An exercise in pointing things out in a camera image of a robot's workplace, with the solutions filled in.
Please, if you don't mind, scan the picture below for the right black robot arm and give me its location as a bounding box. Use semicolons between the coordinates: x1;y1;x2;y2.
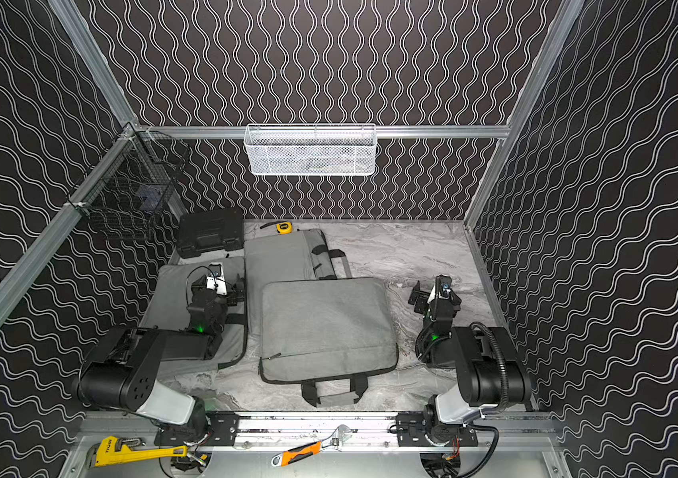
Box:
396;275;532;447

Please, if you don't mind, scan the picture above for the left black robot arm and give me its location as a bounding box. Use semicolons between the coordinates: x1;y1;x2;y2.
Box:
74;273;248;445

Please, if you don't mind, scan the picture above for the grey laptop bag left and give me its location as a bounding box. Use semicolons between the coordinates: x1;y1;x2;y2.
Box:
142;257;248;380

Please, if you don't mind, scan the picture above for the grey laptop bag middle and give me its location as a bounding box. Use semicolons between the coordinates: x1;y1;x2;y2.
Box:
244;229;352;337

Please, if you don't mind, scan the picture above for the black plastic tool case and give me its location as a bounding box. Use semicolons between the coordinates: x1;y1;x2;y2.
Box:
176;207;244;259

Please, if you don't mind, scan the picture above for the yellow tape measure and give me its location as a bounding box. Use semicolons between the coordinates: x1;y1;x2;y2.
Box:
260;221;293;235

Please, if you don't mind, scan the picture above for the orange adjustable wrench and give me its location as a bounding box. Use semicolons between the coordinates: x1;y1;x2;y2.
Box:
270;424;353;467

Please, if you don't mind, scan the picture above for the yellow pipe wrench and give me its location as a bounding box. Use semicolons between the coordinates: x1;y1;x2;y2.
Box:
87;435;211;468

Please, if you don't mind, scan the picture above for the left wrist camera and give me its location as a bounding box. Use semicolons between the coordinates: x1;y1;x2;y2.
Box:
205;263;231;296

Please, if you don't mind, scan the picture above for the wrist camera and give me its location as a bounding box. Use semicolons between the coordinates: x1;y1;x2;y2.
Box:
205;263;231;296
432;275;452;300

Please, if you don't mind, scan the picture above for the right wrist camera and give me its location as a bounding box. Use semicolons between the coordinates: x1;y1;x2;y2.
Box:
432;275;452;300

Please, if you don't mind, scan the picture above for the black wire basket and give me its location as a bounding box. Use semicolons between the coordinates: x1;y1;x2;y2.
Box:
68;125;191;241

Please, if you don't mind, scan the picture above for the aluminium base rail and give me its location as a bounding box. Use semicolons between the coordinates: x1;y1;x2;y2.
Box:
152;410;555;450

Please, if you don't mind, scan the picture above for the white wire mesh basket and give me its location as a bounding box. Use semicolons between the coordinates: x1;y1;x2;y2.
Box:
243;123;379;176

